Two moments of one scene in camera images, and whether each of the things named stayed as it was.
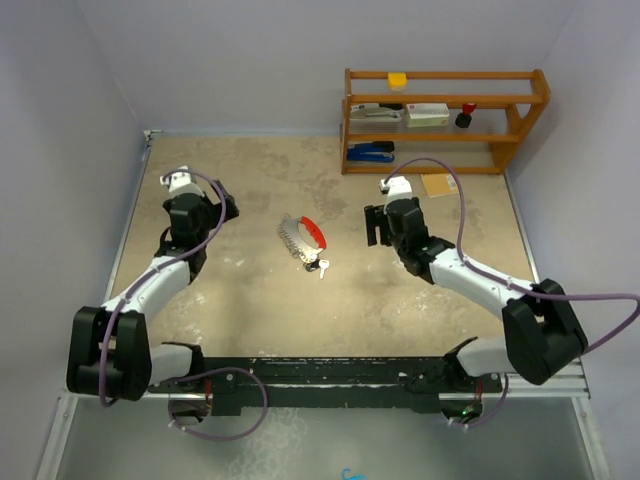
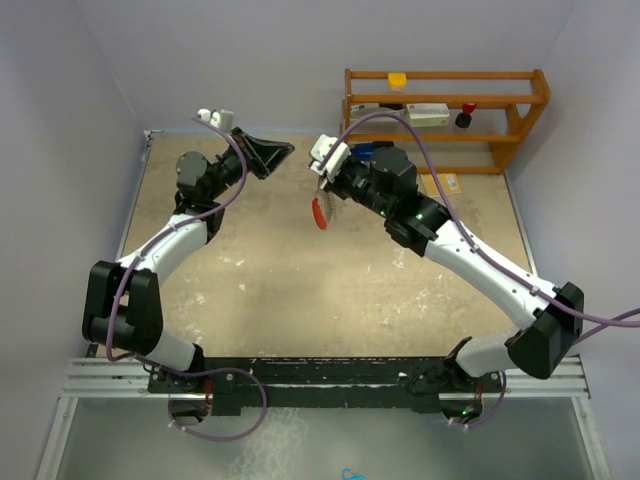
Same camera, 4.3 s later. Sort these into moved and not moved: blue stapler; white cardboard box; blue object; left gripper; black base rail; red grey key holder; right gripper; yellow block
Moved: red grey key holder; left gripper; right gripper
Not moved: blue object; white cardboard box; black base rail; blue stapler; yellow block
